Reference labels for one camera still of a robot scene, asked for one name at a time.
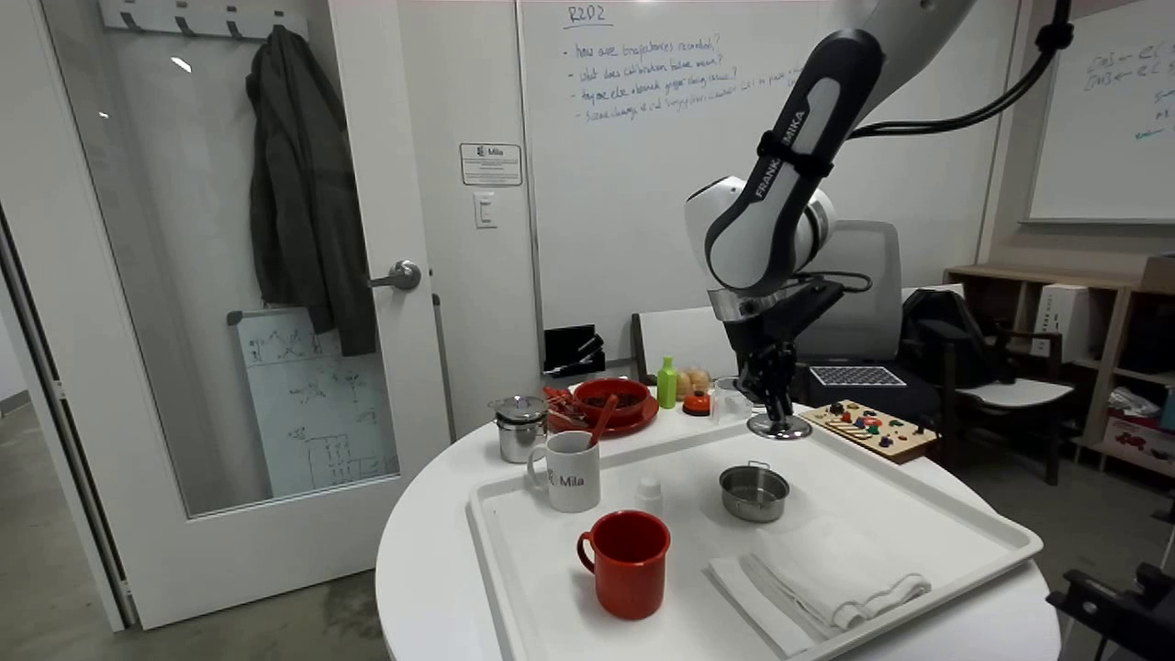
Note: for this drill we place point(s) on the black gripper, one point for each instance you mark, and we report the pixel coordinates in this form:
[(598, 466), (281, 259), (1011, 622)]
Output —
[(773, 321)]

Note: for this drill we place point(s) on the round steel lid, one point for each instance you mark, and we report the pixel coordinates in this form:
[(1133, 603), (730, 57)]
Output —
[(781, 428)]

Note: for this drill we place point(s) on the small steel pot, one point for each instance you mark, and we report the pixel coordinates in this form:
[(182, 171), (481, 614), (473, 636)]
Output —
[(751, 494)]

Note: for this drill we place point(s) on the large white tray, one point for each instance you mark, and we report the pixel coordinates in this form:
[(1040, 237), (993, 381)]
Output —
[(938, 515)]

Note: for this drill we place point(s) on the steel canister with lid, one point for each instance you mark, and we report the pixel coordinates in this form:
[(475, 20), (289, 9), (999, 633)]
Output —
[(521, 430)]

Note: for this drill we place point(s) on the small orange toy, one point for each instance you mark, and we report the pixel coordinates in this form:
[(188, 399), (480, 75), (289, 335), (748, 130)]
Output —
[(696, 399)]

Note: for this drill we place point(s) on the checkered pad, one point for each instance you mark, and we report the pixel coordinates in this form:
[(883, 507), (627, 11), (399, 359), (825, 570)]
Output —
[(856, 376)]

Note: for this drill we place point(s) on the small green bottle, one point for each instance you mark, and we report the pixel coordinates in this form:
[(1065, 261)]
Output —
[(667, 386)]

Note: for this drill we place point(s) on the wooden game board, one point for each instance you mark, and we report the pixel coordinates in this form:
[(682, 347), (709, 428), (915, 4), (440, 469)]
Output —
[(872, 428)]

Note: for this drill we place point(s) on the grey office chair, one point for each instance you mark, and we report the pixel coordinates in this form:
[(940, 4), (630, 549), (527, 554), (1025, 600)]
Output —
[(872, 308)]

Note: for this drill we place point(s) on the red bowl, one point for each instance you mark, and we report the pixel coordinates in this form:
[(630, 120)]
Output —
[(627, 406)]

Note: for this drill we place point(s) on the red spoon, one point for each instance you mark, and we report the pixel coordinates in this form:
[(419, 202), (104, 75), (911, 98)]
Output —
[(601, 420)]

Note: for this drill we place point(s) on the folded white towel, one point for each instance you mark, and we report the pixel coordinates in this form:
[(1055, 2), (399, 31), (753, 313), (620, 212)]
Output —
[(845, 573)]

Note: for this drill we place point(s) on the black box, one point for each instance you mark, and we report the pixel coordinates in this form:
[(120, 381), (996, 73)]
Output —
[(574, 352)]

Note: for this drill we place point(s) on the white mug with print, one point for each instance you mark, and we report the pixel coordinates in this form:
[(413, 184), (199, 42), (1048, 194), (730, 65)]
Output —
[(574, 480)]

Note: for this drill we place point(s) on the red mug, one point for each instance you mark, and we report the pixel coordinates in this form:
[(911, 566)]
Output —
[(630, 570)]

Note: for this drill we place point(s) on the black chair with white seat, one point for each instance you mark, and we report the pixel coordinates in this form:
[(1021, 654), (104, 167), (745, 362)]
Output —
[(1016, 391)]

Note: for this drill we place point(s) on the white box on shelf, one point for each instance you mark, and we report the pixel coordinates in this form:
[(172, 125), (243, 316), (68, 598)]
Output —
[(1063, 321)]

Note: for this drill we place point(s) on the wooden shelf unit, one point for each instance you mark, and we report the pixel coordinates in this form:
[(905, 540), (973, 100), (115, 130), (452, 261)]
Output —
[(1120, 289)]

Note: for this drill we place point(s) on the round white table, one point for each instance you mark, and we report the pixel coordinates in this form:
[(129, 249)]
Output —
[(425, 573)]

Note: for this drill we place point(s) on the framed whiteboard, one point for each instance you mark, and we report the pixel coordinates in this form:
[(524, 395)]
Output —
[(1106, 161)]

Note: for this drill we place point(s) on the small leaning whiteboard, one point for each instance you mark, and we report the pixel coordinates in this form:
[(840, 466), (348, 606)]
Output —
[(314, 408)]

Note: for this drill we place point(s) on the dark grey coat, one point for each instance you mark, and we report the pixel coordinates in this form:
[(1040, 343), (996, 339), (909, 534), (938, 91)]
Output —
[(299, 195)]

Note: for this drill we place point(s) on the white door with glass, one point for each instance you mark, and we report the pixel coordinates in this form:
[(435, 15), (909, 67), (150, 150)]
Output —
[(98, 369)]

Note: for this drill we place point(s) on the white coat hook rack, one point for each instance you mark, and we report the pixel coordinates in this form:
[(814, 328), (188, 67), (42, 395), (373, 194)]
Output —
[(158, 15)]

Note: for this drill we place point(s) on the white panel with black frame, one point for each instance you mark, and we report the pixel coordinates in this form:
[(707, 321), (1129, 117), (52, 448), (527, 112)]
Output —
[(682, 339)]

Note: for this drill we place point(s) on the white light switch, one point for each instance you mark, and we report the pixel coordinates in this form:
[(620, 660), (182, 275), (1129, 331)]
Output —
[(488, 212)]

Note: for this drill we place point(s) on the white wall sign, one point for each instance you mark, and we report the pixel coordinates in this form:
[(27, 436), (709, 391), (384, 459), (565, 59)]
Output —
[(489, 164)]

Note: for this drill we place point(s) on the black equipment frame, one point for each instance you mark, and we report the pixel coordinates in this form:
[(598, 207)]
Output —
[(1115, 611)]

